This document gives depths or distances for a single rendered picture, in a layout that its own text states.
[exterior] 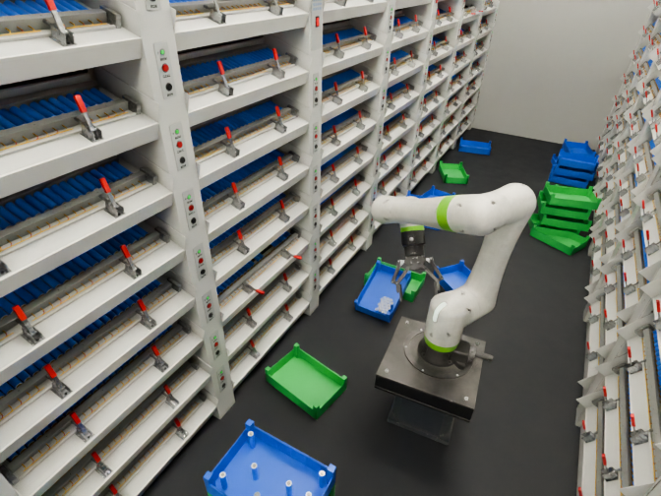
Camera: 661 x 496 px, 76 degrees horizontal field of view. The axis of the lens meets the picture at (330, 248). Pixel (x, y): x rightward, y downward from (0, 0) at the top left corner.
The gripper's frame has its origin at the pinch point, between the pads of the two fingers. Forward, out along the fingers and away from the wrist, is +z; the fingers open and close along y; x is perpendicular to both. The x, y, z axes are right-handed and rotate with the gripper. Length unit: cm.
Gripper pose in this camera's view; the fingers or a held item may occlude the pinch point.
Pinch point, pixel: (418, 297)
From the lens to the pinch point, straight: 168.7
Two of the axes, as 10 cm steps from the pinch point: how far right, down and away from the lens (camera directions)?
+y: 9.4, -1.0, -3.3
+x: 3.3, 0.4, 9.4
